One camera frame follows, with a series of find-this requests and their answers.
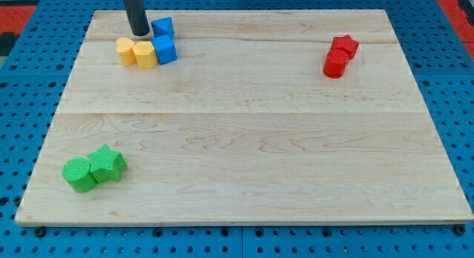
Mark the green cylinder block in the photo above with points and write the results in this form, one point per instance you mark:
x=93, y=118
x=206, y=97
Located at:
x=76, y=172

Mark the green star block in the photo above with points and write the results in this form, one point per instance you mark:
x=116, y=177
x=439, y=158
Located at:
x=106, y=164

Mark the yellow hexagon block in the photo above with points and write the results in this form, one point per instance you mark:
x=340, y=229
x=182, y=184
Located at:
x=145, y=54

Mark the blue cube block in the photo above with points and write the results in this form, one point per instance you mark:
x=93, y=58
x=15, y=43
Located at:
x=165, y=49

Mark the red star block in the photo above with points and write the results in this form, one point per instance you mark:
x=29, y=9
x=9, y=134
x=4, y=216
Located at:
x=345, y=43

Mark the yellow heart block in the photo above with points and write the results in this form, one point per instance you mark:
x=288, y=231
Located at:
x=125, y=52

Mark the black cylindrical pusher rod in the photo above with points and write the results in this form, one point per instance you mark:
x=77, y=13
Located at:
x=137, y=18

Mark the blue triangle block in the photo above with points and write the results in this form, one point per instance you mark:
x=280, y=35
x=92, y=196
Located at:
x=163, y=27

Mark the light wooden board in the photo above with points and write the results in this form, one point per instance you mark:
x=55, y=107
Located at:
x=244, y=128

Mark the red cylinder block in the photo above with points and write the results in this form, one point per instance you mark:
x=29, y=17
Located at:
x=335, y=63

